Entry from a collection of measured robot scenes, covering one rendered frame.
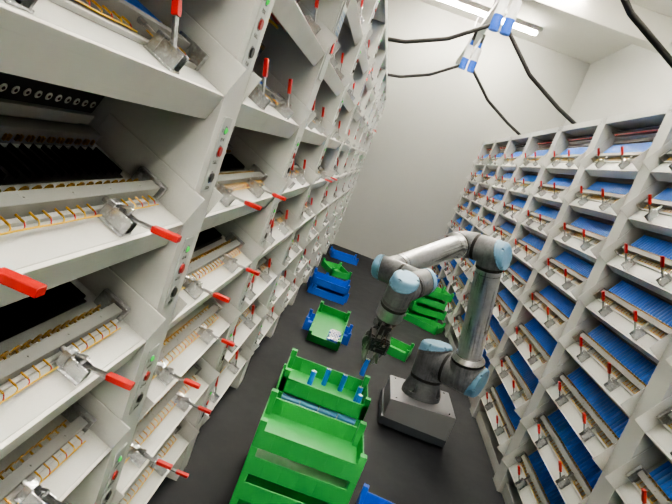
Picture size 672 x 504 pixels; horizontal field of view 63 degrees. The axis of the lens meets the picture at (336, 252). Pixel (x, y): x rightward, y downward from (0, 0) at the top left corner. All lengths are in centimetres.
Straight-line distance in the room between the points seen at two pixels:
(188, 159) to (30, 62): 42
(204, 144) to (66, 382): 38
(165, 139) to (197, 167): 6
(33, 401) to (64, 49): 40
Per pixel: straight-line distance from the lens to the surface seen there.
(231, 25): 86
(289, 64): 155
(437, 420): 264
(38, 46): 47
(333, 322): 346
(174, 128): 87
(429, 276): 188
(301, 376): 202
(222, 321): 162
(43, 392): 74
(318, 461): 156
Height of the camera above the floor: 114
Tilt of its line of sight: 11 degrees down
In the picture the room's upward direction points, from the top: 21 degrees clockwise
